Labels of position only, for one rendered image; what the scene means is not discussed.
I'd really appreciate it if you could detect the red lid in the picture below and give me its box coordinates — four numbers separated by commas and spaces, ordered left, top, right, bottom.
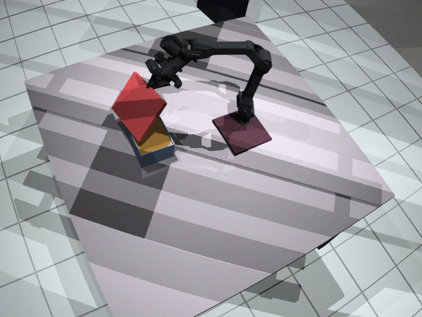
112, 71, 168, 142

